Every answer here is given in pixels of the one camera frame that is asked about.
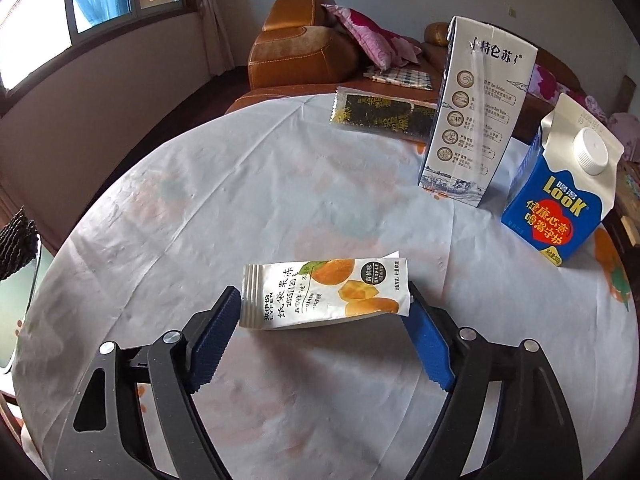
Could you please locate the pink cloth covered chair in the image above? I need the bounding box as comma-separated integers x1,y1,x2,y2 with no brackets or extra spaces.
607,112,640,136

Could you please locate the mint green trash bin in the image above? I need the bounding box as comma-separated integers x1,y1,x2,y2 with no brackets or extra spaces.
0,247,43,373

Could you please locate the checked cloth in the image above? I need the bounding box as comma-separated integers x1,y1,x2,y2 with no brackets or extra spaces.
363,64,435,92

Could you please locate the blue milk carton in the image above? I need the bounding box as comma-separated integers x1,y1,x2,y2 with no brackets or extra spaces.
501,92,626,268

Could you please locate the dark snack packet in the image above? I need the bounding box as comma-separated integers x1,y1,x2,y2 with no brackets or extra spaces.
330,86,438,142

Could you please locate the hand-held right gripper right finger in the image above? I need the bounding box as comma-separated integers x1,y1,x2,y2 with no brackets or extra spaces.
402,281,583,480

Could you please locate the white orange printed tablecloth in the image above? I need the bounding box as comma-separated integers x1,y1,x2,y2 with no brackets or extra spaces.
12,91,640,480

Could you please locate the brown leather sofa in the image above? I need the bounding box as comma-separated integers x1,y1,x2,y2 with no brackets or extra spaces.
225,0,601,131

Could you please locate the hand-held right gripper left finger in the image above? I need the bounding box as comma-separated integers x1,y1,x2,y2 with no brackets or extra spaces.
52,285,242,480

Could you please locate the tall white milk carton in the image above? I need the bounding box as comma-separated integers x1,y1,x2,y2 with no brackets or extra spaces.
417,15,540,209

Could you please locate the pink floral pillow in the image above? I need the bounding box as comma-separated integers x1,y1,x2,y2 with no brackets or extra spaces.
529,62,558,100
575,92,608,121
321,4,422,72

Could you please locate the dark wooden coffee table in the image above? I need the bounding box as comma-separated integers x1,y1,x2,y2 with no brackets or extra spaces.
605,160,640,246

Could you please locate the sliding glass window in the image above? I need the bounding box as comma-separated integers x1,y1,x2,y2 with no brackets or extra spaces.
0,0,188,93

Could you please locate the white fruit snack packet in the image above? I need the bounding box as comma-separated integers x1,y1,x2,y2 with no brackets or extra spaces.
239,257,412,331

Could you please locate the black foam net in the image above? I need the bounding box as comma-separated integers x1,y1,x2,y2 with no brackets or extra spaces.
0,207,40,281

